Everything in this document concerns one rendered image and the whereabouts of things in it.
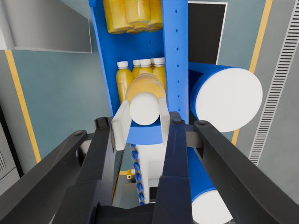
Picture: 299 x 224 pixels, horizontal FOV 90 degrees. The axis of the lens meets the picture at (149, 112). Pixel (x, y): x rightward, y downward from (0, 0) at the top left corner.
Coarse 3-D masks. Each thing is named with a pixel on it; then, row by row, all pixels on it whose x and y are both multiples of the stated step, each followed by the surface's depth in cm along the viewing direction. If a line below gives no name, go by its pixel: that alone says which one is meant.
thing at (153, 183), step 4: (148, 180) 88; (152, 180) 88; (156, 180) 87; (152, 184) 85; (156, 184) 85; (152, 188) 80; (156, 188) 80; (152, 192) 78; (156, 192) 78; (152, 196) 76; (152, 200) 75
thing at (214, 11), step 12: (192, 12) 127; (204, 12) 127; (216, 12) 128; (192, 24) 130; (204, 24) 130; (216, 24) 131; (192, 36) 134; (204, 36) 134; (216, 36) 134; (192, 48) 137; (204, 48) 137; (216, 48) 137; (192, 60) 141; (204, 60) 141; (216, 60) 141; (192, 120) 162
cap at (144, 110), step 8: (136, 96) 19; (144, 96) 18; (152, 96) 19; (136, 104) 18; (144, 104) 18; (152, 104) 18; (136, 112) 19; (144, 112) 19; (152, 112) 19; (136, 120) 19; (144, 120) 19; (152, 120) 19
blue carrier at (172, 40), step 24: (96, 0) 47; (168, 0) 34; (96, 24) 45; (168, 24) 36; (120, 48) 58; (144, 48) 62; (168, 48) 38; (168, 72) 39; (168, 96) 42; (144, 144) 46
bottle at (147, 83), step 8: (144, 72) 35; (136, 80) 23; (144, 80) 22; (152, 80) 23; (128, 88) 23; (136, 88) 21; (144, 88) 21; (152, 88) 21; (160, 88) 22; (128, 96) 22; (160, 96) 21
